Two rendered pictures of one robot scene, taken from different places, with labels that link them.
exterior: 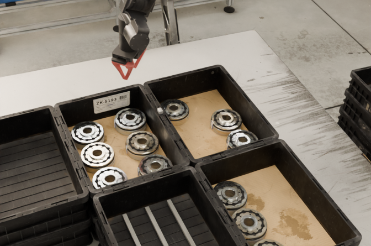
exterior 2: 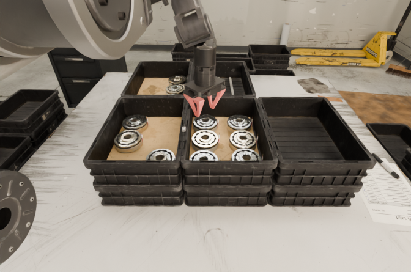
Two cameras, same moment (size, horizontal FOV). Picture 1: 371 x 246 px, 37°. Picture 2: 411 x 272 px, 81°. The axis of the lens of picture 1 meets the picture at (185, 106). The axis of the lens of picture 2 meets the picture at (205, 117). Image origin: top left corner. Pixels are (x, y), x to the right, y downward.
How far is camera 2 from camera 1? 2.01 m
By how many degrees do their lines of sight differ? 100
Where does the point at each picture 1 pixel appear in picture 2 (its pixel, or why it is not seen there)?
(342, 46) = not seen: outside the picture
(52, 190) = (278, 135)
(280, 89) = not seen: hidden behind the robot
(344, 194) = (95, 121)
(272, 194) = not seen: hidden behind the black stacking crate
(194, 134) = (159, 143)
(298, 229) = (152, 88)
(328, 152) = (66, 144)
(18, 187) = (303, 143)
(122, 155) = (222, 143)
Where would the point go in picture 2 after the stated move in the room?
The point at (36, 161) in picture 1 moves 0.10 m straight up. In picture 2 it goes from (291, 157) to (297, 136)
